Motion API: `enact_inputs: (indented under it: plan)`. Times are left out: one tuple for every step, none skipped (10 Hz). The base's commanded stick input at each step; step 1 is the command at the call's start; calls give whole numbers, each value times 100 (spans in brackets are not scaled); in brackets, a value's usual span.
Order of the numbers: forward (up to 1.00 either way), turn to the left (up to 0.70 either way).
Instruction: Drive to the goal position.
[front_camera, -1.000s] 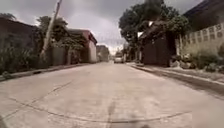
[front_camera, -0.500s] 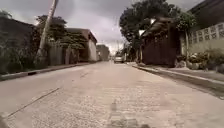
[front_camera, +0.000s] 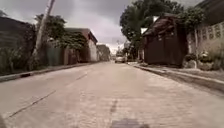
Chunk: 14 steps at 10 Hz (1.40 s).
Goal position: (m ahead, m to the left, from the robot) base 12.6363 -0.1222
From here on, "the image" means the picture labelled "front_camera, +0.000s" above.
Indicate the pale vehicle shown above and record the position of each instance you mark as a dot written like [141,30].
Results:
[120,59]

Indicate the distant grey building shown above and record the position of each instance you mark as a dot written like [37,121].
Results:
[103,52]

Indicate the grey concrete road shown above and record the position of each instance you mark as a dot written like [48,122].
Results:
[110,86]

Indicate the building with red roof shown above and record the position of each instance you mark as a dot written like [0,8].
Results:
[87,45]

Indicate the dark wooden gate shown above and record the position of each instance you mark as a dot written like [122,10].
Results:
[165,46]

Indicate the large dark tree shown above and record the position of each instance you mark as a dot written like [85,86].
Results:
[143,16]

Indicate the leafy tree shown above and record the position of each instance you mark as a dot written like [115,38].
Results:
[55,28]

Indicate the concrete kerb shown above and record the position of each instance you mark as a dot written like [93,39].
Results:
[40,71]

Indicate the raised concrete pavement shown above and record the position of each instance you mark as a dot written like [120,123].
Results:
[186,76]

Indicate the leaning pale pole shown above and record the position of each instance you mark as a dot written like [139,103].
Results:
[41,30]

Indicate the potted plants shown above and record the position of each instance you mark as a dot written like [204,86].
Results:
[203,60]

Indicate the dark fence with greenery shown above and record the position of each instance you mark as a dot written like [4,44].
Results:
[15,46]

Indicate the pale wall with vent blocks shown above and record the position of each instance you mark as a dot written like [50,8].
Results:
[208,38]

